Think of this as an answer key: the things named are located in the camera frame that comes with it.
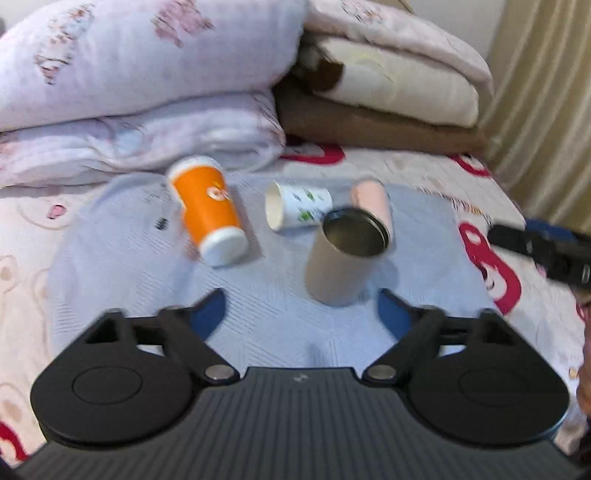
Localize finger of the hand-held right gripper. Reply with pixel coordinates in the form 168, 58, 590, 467
488, 219, 591, 288

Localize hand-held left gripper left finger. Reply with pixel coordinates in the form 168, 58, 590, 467
83, 288, 241, 385

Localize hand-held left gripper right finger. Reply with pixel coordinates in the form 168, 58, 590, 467
362, 288, 520, 386

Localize orange paper cup white lid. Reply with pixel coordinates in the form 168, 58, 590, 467
166, 155, 249, 267

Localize pink cup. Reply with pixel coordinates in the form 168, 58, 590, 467
349, 179, 394, 245

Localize white cup green print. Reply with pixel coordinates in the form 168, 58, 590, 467
265, 180, 334, 232

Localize light blue cloth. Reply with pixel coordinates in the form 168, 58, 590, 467
46, 173, 498, 370

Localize tan cylindrical can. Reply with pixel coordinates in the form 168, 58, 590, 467
305, 208, 391, 307

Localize beige curtain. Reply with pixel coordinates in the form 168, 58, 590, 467
479, 0, 591, 228

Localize brown folded blanket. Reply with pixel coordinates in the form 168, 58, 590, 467
274, 76, 489, 156

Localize cream blanket brown patches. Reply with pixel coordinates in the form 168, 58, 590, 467
291, 37, 481, 128

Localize pink folded quilt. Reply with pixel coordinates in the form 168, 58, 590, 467
302, 0, 496, 95

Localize pink floral pillows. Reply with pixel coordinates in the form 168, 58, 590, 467
0, 0, 308, 189

